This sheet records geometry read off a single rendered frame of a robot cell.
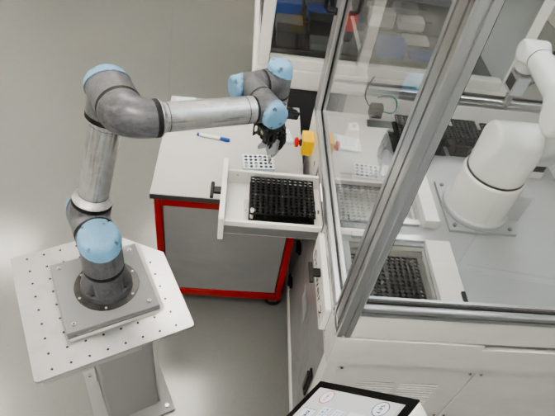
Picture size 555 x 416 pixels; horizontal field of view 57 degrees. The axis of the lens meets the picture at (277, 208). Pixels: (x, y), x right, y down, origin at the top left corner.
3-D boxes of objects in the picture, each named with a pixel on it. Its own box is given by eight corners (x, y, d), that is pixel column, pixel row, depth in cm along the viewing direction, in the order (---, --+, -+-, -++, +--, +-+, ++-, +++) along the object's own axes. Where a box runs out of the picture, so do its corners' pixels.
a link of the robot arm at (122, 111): (108, 115, 113) (295, 99, 137) (95, 89, 119) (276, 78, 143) (108, 157, 120) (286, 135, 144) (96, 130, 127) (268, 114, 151)
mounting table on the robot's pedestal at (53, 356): (43, 400, 144) (34, 383, 136) (17, 280, 170) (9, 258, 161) (194, 343, 162) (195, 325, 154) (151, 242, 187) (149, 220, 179)
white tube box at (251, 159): (242, 175, 200) (243, 167, 198) (241, 161, 206) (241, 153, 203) (273, 176, 202) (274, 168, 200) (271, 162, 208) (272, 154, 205)
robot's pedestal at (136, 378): (101, 441, 199) (67, 347, 144) (83, 374, 216) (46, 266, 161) (175, 409, 211) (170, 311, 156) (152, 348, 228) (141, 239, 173)
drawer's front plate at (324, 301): (318, 330, 151) (325, 310, 143) (312, 252, 171) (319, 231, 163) (324, 330, 151) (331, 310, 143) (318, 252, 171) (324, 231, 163)
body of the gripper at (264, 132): (251, 136, 168) (254, 106, 159) (269, 126, 173) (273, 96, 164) (268, 148, 165) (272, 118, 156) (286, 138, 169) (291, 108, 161)
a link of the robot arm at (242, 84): (243, 89, 140) (277, 82, 144) (225, 69, 147) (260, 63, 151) (241, 113, 145) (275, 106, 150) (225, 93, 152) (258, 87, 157)
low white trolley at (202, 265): (158, 305, 243) (149, 193, 188) (174, 209, 285) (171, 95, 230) (279, 312, 248) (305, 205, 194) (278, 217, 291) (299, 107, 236)
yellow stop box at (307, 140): (298, 155, 201) (301, 141, 196) (298, 143, 206) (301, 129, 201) (311, 156, 201) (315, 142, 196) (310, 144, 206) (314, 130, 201)
